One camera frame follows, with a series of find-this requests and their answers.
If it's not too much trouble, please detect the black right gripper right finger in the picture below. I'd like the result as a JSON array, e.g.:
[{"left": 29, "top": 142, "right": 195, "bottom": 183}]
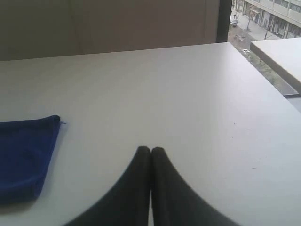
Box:
[{"left": 151, "top": 147, "right": 235, "bottom": 226}]

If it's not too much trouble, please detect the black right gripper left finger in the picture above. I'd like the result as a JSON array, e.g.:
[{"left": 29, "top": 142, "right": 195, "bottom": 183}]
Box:
[{"left": 66, "top": 146, "right": 151, "bottom": 226}]

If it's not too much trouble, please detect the blue microfiber towel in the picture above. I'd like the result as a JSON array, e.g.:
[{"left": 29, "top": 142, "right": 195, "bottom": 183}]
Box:
[{"left": 0, "top": 115, "right": 62, "bottom": 205}]

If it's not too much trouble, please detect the dark window frame post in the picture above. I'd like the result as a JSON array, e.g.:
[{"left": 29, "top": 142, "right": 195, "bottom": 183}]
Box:
[{"left": 216, "top": 0, "right": 232, "bottom": 43}]

